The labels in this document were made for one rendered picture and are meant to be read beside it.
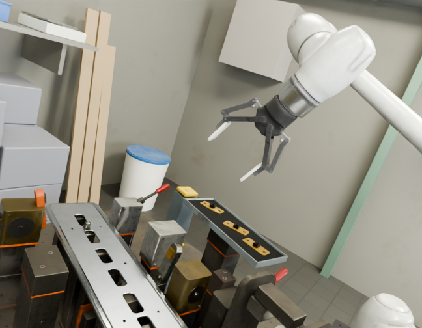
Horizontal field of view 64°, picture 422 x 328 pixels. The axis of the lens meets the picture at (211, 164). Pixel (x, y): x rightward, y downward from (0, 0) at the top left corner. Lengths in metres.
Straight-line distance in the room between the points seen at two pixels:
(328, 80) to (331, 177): 2.92
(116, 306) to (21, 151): 1.37
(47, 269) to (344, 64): 0.83
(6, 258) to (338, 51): 1.07
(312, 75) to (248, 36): 3.04
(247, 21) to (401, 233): 2.55
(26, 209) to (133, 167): 2.37
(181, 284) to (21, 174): 1.43
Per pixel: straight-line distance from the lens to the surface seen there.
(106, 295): 0.96
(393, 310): 1.34
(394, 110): 0.99
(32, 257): 1.00
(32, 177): 2.23
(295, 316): 0.80
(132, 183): 3.51
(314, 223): 3.77
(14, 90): 2.44
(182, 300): 0.99
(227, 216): 1.17
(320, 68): 0.76
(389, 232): 3.64
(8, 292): 1.31
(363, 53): 0.77
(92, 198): 3.34
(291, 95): 0.78
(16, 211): 1.14
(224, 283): 0.95
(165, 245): 1.07
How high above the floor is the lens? 1.62
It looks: 16 degrees down
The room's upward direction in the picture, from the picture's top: 18 degrees clockwise
